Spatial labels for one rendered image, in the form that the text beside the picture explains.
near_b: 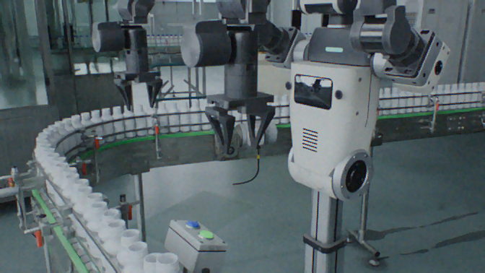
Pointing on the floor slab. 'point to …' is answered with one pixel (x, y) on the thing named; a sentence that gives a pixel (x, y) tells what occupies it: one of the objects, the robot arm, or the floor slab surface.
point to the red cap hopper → (170, 30)
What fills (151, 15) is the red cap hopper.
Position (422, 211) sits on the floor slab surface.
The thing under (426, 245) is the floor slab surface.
